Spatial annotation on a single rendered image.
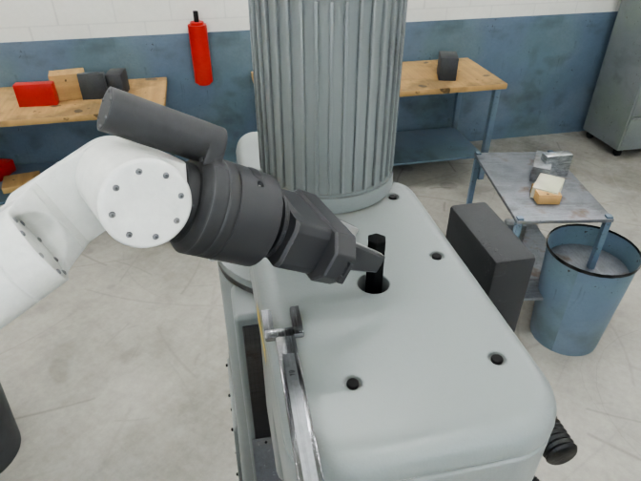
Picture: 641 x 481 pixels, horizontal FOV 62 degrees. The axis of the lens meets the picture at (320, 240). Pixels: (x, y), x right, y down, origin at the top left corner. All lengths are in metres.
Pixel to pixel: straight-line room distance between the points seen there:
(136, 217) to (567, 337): 3.05
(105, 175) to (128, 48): 4.44
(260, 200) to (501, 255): 0.61
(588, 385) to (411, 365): 2.80
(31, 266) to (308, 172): 0.39
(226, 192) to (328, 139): 0.27
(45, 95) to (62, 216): 3.96
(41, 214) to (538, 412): 0.45
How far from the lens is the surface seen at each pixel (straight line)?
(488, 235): 1.03
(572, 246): 3.38
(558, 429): 0.63
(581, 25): 5.93
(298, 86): 0.66
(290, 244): 0.47
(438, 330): 0.57
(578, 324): 3.23
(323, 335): 0.55
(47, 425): 3.13
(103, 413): 3.06
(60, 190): 0.48
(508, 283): 1.01
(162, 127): 0.43
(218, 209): 0.43
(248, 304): 1.14
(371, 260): 0.54
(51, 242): 0.48
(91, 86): 4.41
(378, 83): 0.68
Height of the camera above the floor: 2.28
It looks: 35 degrees down
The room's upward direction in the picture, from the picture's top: straight up
